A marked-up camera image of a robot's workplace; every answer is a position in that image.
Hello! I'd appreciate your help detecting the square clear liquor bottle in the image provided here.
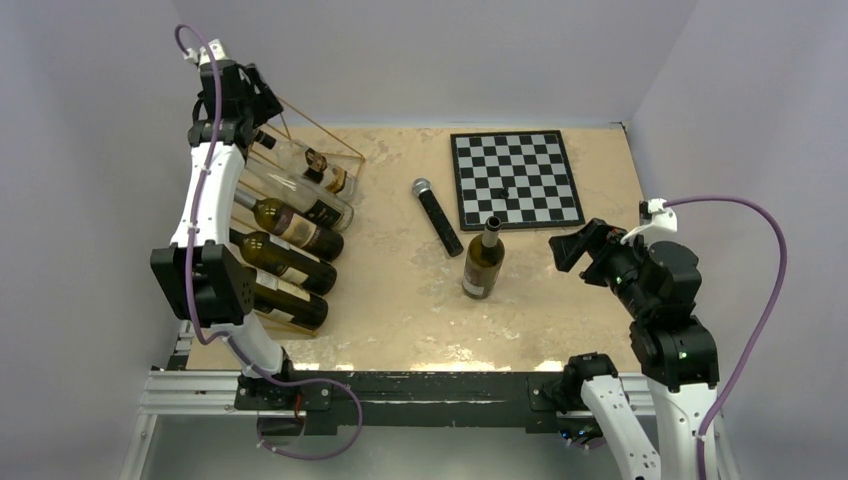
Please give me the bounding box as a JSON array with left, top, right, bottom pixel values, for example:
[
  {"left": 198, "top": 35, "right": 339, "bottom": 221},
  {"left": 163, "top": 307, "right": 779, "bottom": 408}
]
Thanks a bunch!
[{"left": 254, "top": 130, "right": 357, "bottom": 201}]

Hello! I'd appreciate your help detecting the gold wire wine rack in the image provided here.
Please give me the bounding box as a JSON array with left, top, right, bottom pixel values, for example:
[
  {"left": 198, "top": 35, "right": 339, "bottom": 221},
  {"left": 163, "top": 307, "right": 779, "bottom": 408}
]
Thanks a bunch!
[{"left": 227, "top": 127, "right": 356, "bottom": 332}]

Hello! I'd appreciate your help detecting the clear wine bottle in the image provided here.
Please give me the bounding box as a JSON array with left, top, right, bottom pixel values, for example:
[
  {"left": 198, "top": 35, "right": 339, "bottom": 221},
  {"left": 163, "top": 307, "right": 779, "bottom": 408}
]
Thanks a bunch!
[{"left": 246, "top": 157, "right": 354, "bottom": 233}]

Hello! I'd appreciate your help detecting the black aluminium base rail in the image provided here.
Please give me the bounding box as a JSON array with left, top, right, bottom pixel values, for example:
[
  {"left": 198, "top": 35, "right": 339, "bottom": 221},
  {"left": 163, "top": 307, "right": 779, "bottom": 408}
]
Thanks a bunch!
[{"left": 119, "top": 368, "right": 670, "bottom": 480}]

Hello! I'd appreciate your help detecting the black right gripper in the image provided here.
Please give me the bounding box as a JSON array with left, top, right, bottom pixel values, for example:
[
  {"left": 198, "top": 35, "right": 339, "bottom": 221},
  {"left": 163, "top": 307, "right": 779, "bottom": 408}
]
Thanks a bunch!
[{"left": 549, "top": 214, "right": 654, "bottom": 315}]

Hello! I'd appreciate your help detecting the olive green wine bottle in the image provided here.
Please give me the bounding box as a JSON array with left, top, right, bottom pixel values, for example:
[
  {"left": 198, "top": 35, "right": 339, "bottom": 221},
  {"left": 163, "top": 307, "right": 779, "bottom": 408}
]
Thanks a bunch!
[{"left": 234, "top": 189, "right": 344, "bottom": 262}]

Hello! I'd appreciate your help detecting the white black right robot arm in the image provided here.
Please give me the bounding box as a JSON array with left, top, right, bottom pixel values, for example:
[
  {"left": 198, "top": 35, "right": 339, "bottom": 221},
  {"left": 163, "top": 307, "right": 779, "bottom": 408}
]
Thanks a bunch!
[{"left": 546, "top": 219, "right": 720, "bottom": 479}]

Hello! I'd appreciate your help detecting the green bottle tan label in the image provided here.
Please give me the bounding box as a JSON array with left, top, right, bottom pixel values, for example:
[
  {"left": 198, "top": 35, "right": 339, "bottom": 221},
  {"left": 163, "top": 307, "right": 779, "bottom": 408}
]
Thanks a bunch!
[{"left": 462, "top": 216, "right": 505, "bottom": 299}]

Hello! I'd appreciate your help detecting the black handheld microphone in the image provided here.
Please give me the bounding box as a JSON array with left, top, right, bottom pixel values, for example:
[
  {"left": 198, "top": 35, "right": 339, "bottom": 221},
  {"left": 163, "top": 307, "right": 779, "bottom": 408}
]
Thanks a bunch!
[{"left": 412, "top": 178, "right": 464, "bottom": 258}]

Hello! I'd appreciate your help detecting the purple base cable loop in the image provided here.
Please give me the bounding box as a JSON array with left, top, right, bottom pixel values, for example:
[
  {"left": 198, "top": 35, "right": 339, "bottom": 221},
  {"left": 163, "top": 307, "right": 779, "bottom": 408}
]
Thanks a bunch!
[{"left": 255, "top": 380, "right": 364, "bottom": 462}]

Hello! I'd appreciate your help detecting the green wine bottle white label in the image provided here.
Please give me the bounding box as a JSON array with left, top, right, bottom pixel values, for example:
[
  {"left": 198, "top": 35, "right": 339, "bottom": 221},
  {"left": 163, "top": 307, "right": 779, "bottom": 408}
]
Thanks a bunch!
[{"left": 247, "top": 267, "right": 329, "bottom": 331}]

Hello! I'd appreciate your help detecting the black white chessboard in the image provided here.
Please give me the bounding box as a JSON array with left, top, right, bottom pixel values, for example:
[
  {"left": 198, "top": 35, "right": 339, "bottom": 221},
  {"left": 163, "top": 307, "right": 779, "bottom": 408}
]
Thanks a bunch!
[{"left": 450, "top": 130, "right": 585, "bottom": 232}]

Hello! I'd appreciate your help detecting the dark green wine bottle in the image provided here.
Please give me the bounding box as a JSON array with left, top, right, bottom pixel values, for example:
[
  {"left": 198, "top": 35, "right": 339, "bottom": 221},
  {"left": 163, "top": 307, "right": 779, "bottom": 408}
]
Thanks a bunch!
[{"left": 229, "top": 228, "right": 337, "bottom": 295}]

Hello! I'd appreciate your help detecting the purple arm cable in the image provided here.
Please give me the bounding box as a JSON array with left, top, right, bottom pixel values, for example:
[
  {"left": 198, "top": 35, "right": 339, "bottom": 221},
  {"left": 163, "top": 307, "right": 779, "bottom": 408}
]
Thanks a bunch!
[
  {"left": 173, "top": 23, "right": 266, "bottom": 372},
  {"left": 662, "top": 195, "right": 790, "bottom": 480}
]

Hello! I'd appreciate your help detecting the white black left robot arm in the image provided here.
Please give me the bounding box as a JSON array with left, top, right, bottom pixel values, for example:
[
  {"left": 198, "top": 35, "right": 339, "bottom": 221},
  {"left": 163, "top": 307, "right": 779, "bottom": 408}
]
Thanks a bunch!
[{"left": 150, "top": 60, "right": 298, "bottom": 409}]

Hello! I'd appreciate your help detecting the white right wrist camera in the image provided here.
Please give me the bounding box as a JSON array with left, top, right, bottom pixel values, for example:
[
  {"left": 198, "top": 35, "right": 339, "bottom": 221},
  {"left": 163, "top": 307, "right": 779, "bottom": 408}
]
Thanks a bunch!
[{"left": 620, "top": 198, "right": 678, "bottom": 245}]

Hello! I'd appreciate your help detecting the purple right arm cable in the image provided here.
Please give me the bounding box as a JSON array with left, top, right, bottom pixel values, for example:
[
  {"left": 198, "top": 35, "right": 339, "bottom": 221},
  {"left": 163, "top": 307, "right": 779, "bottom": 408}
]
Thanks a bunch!
[{"left": 662, "top": 195, "right": 790, "bottom": 480}]

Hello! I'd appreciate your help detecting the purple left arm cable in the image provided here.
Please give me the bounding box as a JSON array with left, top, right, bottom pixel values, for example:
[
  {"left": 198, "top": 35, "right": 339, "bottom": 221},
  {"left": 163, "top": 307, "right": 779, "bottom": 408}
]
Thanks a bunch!
[{"left": 173, "top": 23, "right": 266, "bottom": 372}]

